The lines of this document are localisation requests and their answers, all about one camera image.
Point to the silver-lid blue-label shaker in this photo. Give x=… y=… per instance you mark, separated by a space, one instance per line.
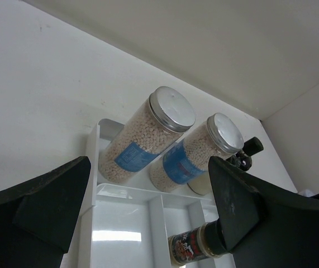
x=159 y=122
x=188 y=159

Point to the small black-lid spice bottle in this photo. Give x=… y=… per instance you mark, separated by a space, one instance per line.
x=204 y=242

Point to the clear plastic organizer tray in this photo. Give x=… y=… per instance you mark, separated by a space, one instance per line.
x=127 y=225

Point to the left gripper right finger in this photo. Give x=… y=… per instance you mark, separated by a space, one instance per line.
x=264 y=225

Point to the black-lid white spice jar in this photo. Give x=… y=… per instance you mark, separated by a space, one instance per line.
x=242 y=160

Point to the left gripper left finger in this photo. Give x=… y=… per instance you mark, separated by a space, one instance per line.
x=38 y=217

